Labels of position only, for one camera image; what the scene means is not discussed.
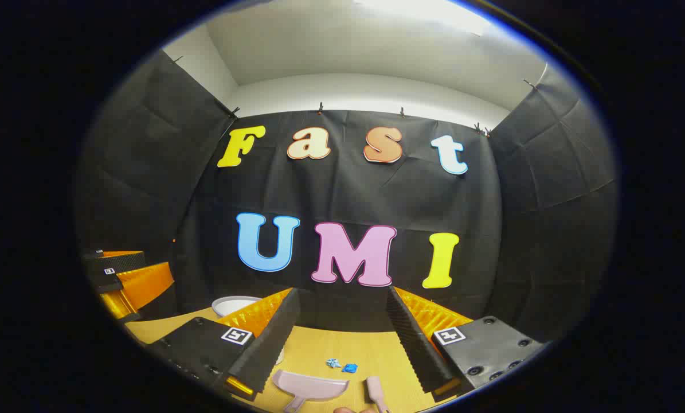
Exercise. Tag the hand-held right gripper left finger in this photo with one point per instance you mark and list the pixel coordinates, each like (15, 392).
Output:
(267, 350)

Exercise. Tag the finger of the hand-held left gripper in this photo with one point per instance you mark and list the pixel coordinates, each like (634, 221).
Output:
(125, 261)
(147, 284)

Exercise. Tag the pale pink dustpan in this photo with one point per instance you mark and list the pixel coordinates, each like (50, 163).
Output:
(310, 385)

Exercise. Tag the dark blue paper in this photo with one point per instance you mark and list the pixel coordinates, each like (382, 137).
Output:
(350, 368)

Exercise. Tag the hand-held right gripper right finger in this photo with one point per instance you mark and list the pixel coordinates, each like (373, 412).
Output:
(417, 350)

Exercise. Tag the white ribbed garbage bin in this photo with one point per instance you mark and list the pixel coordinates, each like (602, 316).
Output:
(233, 304)

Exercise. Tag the wooden desktop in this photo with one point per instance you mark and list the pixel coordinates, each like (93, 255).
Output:
(331, 344)

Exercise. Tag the small pale pink broom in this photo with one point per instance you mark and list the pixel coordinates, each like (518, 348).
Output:
(375, 390)

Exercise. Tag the light blue paper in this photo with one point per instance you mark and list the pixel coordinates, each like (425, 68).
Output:
(333, 363)

